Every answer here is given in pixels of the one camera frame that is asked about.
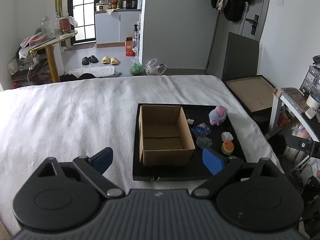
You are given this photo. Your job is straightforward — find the brown doormat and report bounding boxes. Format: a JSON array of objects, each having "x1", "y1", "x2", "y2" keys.
[{"x1": 75, "y1": 42, "x2": 97, "y2": 51}]

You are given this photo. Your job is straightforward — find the green plastic bag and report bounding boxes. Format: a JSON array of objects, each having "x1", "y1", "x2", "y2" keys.
[{"x1": 129, "y1": 58, "x2": 145, "y2": 76}]

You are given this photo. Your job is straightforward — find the grey drawer organizer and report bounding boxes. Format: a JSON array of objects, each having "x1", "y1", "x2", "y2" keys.
[{"x1": 299, "y1": 65, "x2": 320, "y2": 96}]

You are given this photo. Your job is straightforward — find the blue and pink plush toy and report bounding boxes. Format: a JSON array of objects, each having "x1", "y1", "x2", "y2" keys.
[{"x1": 208, "y1": 105, "x2": 229, "y2": 126}]

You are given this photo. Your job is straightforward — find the clear glass jar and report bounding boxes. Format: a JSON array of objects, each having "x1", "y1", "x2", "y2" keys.
[{"x1": 41, "y1": 16, "x2": 54, "y2": 37}]

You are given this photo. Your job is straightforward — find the white kitchen cabinet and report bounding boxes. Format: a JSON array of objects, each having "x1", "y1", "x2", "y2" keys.
[{"x1": 94, "y1": 9, "x2": 143, "y2": 46}]

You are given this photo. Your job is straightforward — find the black framed glass door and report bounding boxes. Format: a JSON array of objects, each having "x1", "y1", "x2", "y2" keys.
[{"x1": 71, "y1": 0, "x2": 97, "y2": 42}]

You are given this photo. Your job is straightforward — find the white framed desk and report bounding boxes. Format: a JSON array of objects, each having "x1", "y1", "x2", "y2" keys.
[{"x1": 268, "y1": 87, "x2": 320, "y2": 146}]

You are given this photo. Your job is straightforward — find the round table with yellow leg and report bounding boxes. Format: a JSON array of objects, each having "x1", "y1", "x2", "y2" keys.
[{"x1": 28, "y1": 29, "x2": 79, "y2": 83}]

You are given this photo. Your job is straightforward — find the grey octopus plush toy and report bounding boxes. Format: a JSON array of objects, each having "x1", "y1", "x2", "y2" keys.
[{"x1": 196, "y1": 136, "x2": 213, "y2": 149}]

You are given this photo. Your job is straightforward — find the orange burger plush toy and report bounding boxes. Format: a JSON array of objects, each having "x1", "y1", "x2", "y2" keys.
[{"x1": 221, "y1": 140, "x2": 235, "y2": 156}]

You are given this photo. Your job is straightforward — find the dark clothes pile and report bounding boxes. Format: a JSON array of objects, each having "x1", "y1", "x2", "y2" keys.
[{"x1": 60, "y1": 72, "x2": 94, "y2": 82}]

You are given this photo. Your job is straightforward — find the grey room door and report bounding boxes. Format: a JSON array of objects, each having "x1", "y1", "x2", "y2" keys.
[{"x1": 237, "y1": 0, "x2": 273, "y2": 41}]

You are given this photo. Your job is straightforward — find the red canister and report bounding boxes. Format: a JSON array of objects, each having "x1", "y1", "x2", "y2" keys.
[{"x1": 59, "y1": 16, "x2": 71, "y2": 35}]

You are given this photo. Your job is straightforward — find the white blanket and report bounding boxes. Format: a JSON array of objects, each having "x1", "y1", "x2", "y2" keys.
[{"x1": 0, "y1": 74, "x2": 284, "y2": 237}]

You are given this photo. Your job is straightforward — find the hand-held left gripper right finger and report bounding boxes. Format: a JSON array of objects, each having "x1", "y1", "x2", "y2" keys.
[{"x1": 192, "y1": 148, "x2": 283, "y2": 198}]

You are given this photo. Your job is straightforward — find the black door lock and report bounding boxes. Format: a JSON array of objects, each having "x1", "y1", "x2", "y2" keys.
[{"x1": 246, "y1": 14, "x2": 259, "y2": 36}]

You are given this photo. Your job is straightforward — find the white cup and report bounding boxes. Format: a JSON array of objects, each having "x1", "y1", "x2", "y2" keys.
[{"x1": 306, "y1": 93, "x2": 320, "y2": 112}]

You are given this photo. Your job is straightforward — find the black tray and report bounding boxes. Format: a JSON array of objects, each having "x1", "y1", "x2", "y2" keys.
[{"x1": 132, "y1": 103, "x2": 248, "y2": 182}]

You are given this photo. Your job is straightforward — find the white floor towel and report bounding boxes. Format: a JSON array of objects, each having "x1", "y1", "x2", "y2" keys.
[{"x1": 67, "y1": 66, "x2": 116, "y2": 78}]

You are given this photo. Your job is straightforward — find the brown cardboard box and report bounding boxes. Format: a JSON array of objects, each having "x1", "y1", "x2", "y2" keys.
[{"x1": 138, "y1": 104, "x2": 196, "y2": 167}]

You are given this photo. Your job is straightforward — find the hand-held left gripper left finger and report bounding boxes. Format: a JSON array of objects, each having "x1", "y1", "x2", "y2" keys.
[{"x1": 37, "y1": 147, "x2": 126, "y2": 198}]

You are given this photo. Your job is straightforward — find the small white device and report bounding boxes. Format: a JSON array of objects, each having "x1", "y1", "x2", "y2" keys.
[{"x1": 305, "y1": 108, "x2": 318, "y2": 120}]

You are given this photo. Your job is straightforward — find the dark folded board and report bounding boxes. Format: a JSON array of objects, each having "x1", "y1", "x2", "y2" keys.
[{"x1": 222, "y1": 32, "x2": 260, "y2": 81}]

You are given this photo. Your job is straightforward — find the blue packet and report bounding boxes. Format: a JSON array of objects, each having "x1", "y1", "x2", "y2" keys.
[{"x1": 191, "y1": 123, "x2": 211, "y2": 139}]

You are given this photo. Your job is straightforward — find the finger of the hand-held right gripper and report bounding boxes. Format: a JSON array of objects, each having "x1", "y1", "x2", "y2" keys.
[{"x1": 291, "y1": 134, "x2": 313, "y2": 153}]

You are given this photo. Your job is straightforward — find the clear plastic bag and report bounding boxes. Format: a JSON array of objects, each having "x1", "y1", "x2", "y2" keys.
[{"x1": 145, "y1": 58, "x2": 168, "y2": 76}]

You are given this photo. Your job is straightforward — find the orange carton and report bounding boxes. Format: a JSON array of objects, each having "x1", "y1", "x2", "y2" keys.
[{"x1": 125, "y1": 37, "x2": 137, "y2": 57}]

